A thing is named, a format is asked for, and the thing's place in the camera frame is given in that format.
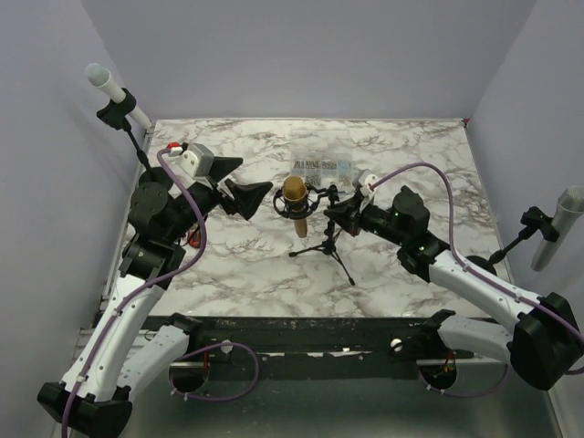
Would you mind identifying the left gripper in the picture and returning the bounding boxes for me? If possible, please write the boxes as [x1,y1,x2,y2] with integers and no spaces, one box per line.
[166,157,273,242]

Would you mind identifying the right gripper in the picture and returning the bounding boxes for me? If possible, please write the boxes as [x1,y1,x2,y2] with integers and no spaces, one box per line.
[324,193,408,246]

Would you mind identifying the black shock-mount tripod stand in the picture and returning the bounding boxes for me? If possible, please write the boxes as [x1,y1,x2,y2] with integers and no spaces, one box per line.
[272,180,356,286]

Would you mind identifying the gold microphone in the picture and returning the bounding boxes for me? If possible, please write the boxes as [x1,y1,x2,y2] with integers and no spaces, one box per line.
[283,175,308,238]

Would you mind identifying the black round-base mic stand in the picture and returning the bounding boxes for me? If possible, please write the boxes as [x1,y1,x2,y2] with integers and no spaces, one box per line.
[96,88,157,184]

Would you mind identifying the white microphone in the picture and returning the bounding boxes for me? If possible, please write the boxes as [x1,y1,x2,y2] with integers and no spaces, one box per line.
[85,63,151,130]

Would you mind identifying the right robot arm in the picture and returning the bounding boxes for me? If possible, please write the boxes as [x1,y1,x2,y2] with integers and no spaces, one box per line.
[325,187,583,391]

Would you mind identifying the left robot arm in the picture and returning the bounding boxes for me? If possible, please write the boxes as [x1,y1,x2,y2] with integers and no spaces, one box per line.
[37,157,273,437]

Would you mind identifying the black right mic stand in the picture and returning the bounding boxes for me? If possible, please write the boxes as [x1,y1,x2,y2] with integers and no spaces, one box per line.
[467,206,559,276]

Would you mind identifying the silver microphone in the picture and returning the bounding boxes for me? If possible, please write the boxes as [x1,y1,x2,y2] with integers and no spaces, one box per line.
[531,185,583,272]

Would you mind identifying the clear screw organizer box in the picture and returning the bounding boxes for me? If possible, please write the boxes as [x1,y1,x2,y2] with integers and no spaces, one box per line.
[289,128,354,192]

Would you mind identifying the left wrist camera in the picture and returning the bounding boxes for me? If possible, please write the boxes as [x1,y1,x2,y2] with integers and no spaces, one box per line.
[178,143,215,179]

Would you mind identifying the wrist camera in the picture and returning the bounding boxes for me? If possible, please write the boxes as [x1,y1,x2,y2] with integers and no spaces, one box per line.
[353,169,378,202]
[178,143,215,179]

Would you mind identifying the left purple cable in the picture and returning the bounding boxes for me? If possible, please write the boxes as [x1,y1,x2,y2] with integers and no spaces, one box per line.
[63,143,262,438]

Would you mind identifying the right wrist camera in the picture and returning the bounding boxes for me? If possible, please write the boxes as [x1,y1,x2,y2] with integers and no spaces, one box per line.
[353,169,378,202]

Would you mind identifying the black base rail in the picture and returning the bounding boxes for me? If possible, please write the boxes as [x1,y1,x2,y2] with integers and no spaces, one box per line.
[141,314,475,382]

